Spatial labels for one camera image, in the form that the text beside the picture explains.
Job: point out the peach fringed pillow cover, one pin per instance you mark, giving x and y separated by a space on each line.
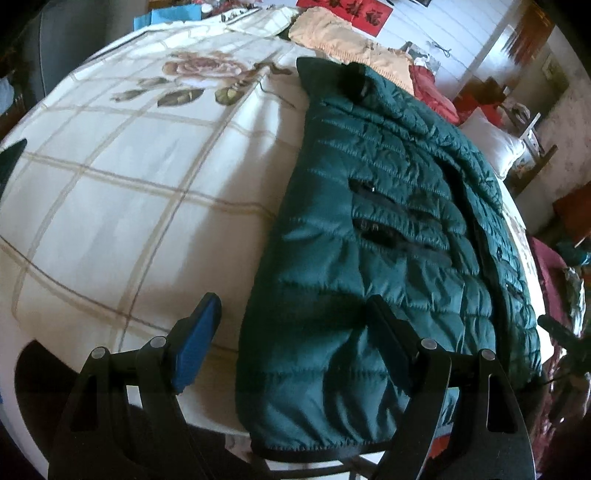
332 34

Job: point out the grey refrigerator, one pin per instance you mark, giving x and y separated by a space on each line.
46 46

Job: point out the red clothes on chair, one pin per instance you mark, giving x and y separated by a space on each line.
480 104

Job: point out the dark flat device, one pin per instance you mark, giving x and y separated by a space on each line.
11 159

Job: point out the red wall banner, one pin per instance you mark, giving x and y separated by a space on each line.
355 11

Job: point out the green quilted puffer jacket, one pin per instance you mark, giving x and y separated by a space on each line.
332 240

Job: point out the photo at headboard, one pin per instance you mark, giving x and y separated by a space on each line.
418 55

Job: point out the maroon cloth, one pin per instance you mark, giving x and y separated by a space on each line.
549 272

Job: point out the white checked floral quilt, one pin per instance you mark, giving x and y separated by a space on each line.
115 184

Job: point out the white pillow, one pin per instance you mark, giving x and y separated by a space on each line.
491 143

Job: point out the blue paper bag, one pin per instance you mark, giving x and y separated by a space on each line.
168 11

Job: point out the red ruffled pillow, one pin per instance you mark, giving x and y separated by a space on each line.
431 92

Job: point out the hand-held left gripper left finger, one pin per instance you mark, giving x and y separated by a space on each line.
196 346

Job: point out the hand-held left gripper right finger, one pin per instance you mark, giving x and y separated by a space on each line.
392 332

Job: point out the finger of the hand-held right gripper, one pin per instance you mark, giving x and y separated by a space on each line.
558 332

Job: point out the framed wall picture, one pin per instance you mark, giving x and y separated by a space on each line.
554 71

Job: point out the wooden chair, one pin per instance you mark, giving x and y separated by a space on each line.
535 147

